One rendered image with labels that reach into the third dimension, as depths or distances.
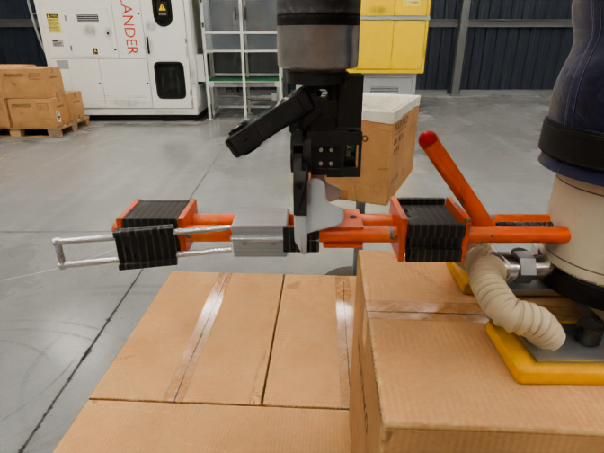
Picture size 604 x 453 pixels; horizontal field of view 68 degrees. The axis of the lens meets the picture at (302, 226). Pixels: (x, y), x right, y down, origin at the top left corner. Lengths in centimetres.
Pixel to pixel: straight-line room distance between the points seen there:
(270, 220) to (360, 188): 144
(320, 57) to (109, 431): 87
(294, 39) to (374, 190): 151
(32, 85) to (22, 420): 556
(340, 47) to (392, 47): 736
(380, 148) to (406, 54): 603
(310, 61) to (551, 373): 43
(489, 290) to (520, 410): 13
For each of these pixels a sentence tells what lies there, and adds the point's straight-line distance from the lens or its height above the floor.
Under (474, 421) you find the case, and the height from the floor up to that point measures 94.
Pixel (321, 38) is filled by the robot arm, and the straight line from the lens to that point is 49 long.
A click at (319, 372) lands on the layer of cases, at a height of 54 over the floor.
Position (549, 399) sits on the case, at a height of 94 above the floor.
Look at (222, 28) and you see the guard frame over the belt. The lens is 775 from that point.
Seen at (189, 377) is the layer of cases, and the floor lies 54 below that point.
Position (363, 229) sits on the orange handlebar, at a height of 108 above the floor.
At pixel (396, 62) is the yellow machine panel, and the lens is 787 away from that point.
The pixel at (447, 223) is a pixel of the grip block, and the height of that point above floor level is 110.
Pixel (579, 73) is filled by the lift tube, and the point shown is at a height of 127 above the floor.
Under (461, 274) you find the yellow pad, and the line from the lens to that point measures 74.
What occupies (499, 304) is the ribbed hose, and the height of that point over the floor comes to 102.
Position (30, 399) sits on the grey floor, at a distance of 214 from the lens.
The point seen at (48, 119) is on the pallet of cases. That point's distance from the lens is 710.
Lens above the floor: 131
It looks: 23 degrees down
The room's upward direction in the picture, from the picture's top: straight up
